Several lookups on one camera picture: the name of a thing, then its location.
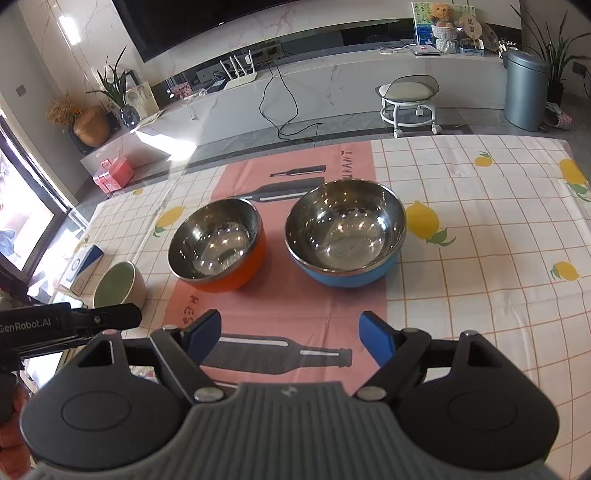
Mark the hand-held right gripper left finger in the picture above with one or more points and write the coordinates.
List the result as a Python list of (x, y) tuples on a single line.
[(203, 334)]

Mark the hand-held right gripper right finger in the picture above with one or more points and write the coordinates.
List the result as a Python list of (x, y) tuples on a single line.
[(376, 333)]

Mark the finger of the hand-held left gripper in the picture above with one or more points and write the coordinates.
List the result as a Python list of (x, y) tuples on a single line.
[(113, 316)]

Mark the green ceramic bowl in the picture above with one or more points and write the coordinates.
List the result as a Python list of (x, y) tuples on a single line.
[(115, 286)]

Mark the orange steel bowl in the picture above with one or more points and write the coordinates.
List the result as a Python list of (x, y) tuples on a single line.
[(231, 279)]

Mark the blue steel bowl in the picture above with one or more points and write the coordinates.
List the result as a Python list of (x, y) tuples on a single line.
[(341, 272)]

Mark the white and blue box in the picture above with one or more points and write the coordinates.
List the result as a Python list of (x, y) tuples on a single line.
[(83, 272)]

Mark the pink printed table mat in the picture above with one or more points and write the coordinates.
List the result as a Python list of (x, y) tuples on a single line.
[(277, 304)]

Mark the lemon grid tablecloth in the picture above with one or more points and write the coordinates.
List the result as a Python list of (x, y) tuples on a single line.
[(485, 277)]

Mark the pink storage box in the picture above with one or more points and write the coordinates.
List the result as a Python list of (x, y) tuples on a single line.
[(113, 177)]

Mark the brown round vase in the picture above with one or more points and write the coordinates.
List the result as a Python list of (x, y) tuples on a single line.
[(91, 128)]

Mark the green plant in glass vase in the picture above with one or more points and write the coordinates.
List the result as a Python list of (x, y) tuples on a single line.
[(129, 115)]

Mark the dried yellow flowers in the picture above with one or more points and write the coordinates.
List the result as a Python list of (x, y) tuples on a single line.
[(62, 110)]

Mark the pale drawing card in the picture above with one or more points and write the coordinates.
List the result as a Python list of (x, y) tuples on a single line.
[(141, 101)]

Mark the white rolling stool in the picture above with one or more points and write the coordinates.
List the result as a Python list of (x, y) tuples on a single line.
[(408, 99)]

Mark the marble television cabinet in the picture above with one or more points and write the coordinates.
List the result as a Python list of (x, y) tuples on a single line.
[(351, 78)]

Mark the white router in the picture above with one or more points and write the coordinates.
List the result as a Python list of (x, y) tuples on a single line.
[(238, 76)]

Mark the grey trash bin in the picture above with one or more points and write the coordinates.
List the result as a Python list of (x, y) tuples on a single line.
[(526, 92)]

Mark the flat pink laptop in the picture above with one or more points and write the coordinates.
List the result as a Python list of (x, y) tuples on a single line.
[(427, 50)]

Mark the white woven basket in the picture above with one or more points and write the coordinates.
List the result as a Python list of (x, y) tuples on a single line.
[(445, 39)]

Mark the blue and green painting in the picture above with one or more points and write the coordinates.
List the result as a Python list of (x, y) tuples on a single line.
[(420, 27)]

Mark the black television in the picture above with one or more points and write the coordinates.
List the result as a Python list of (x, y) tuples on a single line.
[(231, 23)]

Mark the round paper fan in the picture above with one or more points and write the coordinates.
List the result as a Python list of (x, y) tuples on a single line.
[(470, 25)]

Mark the brown teddy bear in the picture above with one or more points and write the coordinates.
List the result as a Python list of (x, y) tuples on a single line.
[(442, 14)]

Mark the tall potted plant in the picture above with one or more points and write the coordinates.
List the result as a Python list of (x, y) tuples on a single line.
[(554, 55)]

